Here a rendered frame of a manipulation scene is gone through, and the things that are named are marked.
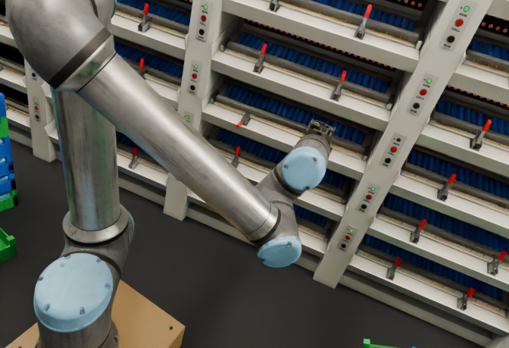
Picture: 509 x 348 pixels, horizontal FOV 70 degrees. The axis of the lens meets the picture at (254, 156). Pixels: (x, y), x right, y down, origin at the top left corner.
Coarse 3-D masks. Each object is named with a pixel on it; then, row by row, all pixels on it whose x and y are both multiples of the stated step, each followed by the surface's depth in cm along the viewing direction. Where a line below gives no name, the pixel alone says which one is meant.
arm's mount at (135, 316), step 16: (128, 288) 107; (128, 304) 103; (144, 304) 104; (128, 320) 99; (144, 320) 100; (160, 320) 101; (32, 336) 90; (128, 336) 95; (144, 336) 96; (160, 336) 97; (176, 336) 98
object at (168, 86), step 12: (120, 48) 144; (132, 48) 145; (144, 48) 144; (132, 60) 141; (144, 60) 132; (156, 60) 142; (168, 60) 142; (180, 60) 142; (144, 72) 136; (156, 72) 136; (168, 72) 138; (180, 72) 138; (156, 84) 136; (168, 84) 136; (180, 84) 135; (168, 96) 132
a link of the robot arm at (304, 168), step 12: (300, 144) 84; (312, 144) 83; (288, 156) 80; (300, 156) 78; (312, 156) 77; (324, 156) 82; (276, 168) 84; (288, 168) 79; (300, 168) 78; (312, 168) 78; (324, 168) 79; (288, 180) 79; (300, 180) 79; (312, 180) 78; (300, 192) 82
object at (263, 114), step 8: (224, 96) 132; (232, 104) 131; (240, 104) 130; (240, 112) 130; (256, 112) 130; (264, 112) 129; (272, 120) 129; (280, 120) 128; (288, 120) 128; (296, 128) 128; (304, 128) 126; (336, 136) 126; (336, 144) 126; (344, 144) 125; (352, 144) 124; (352, 152) 124; (360, 152) 125
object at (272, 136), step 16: (224, 80) 140; (240, 80) 138; (208, 96) 130; (208, 112) 130; (224, 112) 130; (240, 128) 128; (256, 128) 127; (272, 128) 128; (288, 128) 129; (272, 144) 128; (288, 144) 124; (368, 144) 128; (336, 160) 122; (352, 160) 123; (368, 160) 120; (352, 176) 123
